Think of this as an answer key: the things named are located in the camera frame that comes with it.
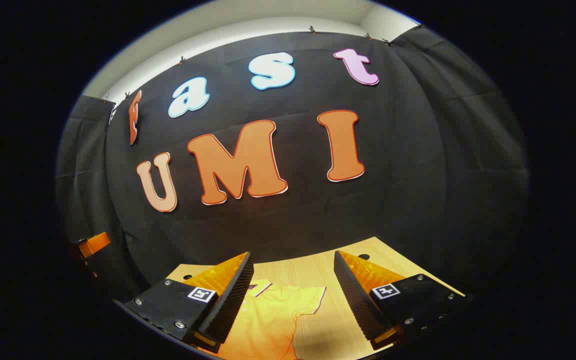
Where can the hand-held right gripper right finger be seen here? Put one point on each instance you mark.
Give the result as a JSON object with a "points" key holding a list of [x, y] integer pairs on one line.
{"points": [[353, 295]]}

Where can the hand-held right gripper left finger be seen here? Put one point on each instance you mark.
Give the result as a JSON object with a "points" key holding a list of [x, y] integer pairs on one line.
{"points": [[235, 295]]}

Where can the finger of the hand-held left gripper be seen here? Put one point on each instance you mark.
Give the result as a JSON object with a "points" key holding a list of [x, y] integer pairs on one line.
{"points": [[95, 242]]}

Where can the orange T-shirt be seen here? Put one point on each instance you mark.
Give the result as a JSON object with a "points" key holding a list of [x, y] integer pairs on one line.
{"points": [[273, 320]]}

